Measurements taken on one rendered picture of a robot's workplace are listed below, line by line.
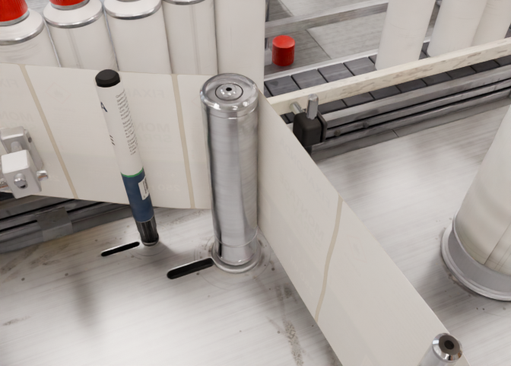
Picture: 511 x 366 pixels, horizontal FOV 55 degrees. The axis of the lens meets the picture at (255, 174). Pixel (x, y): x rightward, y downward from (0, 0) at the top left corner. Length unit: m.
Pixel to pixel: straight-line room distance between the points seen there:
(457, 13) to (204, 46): 0.32
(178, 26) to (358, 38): 0.41
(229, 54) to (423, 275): 0.29
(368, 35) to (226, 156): 0.55
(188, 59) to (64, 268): 0.23
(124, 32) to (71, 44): 0.05
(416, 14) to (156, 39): 0.30
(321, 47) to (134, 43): 0.39
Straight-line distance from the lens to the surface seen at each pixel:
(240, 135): 0.32
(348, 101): 0.62
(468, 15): 0.68
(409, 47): 0.64
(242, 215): 0.39
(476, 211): 0.43
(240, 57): 0.52
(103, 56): 0.49
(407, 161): 0.56
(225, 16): 0.50
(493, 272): 0.45
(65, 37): 0.47
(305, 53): 0.78
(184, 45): 0.50
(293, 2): 0.92
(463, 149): 0.59
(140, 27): 0.47
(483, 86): 0.74
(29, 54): 0.47
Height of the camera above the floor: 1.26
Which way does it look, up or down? 47 degrees down
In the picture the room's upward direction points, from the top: straight up
